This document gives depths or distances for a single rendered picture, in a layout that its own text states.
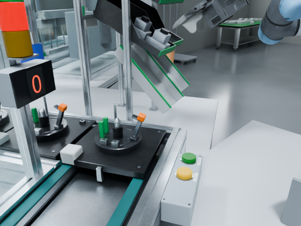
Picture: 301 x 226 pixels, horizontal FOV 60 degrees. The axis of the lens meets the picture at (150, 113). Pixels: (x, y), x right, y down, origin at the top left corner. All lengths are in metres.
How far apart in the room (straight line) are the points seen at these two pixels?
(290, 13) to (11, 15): 0.60
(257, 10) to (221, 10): 9.37
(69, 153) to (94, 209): 0.17
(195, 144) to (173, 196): 0.43
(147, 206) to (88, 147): 0.27
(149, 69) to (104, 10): 0.27
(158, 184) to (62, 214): 0.23
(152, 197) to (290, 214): 0.33
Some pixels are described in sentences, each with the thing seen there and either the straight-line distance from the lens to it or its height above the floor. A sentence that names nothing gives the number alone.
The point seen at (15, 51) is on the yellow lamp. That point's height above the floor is 1.27.
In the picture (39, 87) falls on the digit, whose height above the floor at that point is 1.19.
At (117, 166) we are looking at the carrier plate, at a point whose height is 0.97.
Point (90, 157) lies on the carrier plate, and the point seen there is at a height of 0.97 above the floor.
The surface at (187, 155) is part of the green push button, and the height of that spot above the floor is 0.97.
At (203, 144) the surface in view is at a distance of 1.01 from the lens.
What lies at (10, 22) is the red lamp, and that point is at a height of 1.33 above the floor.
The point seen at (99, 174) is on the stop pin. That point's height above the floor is 0.95.
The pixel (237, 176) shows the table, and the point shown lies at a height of 0.86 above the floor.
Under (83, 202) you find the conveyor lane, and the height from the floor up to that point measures 0.92.
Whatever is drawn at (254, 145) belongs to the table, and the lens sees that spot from 1.06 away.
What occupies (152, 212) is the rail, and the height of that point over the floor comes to 0.96.
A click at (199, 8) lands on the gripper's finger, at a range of 0.80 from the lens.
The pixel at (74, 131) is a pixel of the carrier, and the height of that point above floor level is 0.97.
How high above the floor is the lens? 1.37
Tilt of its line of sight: 24 degrees down
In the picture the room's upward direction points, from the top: straight up
